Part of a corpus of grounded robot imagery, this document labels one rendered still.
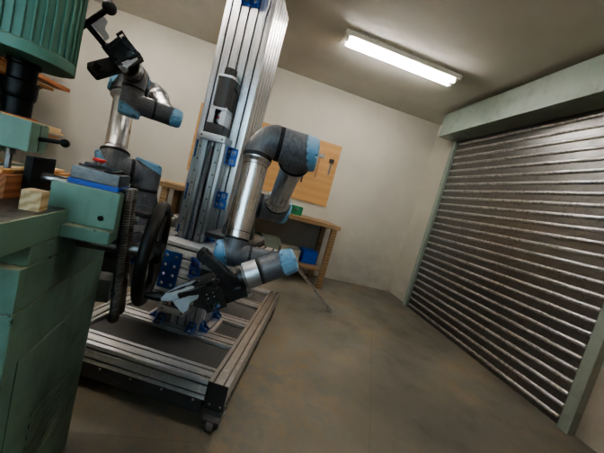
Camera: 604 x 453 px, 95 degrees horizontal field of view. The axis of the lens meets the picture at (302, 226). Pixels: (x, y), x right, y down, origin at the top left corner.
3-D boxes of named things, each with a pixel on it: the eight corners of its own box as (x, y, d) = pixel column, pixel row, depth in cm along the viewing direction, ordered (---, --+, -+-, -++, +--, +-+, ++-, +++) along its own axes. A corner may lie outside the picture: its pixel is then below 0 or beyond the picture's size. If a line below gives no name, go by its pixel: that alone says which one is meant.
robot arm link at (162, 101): (164, 108, 150) (178, 136, 115) (141, 99, 143) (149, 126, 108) (170, 86, 146) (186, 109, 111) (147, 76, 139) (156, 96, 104)
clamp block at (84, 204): (112, 231, 65) (119, 194, 64) (42, 218, 61) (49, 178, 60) (131, 222, 79) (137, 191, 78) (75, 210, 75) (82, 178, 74)
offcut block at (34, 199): (39, 212, 54) (42, 192, 54) (17, 208, 53) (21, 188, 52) (47, 209, 57) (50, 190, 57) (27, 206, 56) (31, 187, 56)
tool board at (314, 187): (326, 207, 407) (342, 146, 399) (185, 169, 369) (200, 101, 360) (325, 207, 412) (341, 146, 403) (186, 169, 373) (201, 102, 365)
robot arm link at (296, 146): (259, 200, 138) (284, 118, 91) (288, 208, 141) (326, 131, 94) (253, 221, 132) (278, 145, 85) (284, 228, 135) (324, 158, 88)
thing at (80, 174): (117, 192, 65) (122, 170, 65) (61, 180, 62) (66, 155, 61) (133, 190, 78) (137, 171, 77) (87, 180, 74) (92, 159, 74)
